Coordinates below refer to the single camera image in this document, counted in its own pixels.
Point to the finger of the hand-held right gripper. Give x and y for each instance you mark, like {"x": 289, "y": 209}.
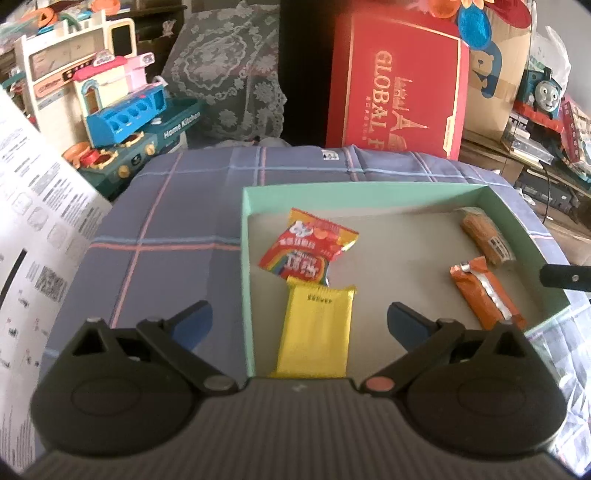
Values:
{"x": 561, "y": 277}

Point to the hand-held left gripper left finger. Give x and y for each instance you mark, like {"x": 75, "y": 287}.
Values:
{"x": 198, "y": 319}

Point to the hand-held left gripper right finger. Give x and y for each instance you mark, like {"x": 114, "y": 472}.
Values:
{"x": 406, "y": 321}

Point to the orange silver-seam snack packet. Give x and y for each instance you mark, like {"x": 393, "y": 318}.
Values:
{"x": 485, "y": 295}

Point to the clear orange stick packet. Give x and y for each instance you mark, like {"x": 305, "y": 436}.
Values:
{"x": 482, "y": 233}

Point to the yellow snack packet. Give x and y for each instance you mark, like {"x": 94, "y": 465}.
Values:
{"x": 316, "y": 332}

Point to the red rainbow candy packet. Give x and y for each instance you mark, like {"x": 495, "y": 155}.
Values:
{"x": 300, "y": 249}

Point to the mint green cardboard box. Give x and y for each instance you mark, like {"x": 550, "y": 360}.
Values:
{"x": 369, "y": 198}

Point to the purple plaid blanket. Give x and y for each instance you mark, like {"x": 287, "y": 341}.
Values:
{"x": 184, "y": 207}

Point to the colourful toy box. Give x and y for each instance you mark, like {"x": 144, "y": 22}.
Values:
{"x": 575, "y": 134}

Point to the blue train toy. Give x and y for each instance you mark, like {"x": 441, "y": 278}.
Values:
{"x": 545, "y": 92}

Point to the bear print cardboard box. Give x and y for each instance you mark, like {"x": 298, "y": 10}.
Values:
{"x": 498, "y": 92}

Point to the white printed instruction sheet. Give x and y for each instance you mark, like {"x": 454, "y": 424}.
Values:
{"x": 37, "y": 207}

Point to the toy kitchen playset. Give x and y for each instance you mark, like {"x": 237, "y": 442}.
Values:
{"x": 115, "y": 106}

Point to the white plastic bag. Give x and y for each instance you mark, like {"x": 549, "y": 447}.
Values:
{"x": 554, "y": 46}

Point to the grey lace cloth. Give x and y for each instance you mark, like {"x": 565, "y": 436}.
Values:
{"x": 221, "y": 69}

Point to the red gift box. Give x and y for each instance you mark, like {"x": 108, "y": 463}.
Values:
{"x": 392, "y": 69}

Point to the blue plastic toy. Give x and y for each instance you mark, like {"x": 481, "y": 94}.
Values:
{"x": 473, "y": 27}

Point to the orange pumpkin toy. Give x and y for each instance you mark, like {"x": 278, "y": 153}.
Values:
{"x": 46, "y": 16}

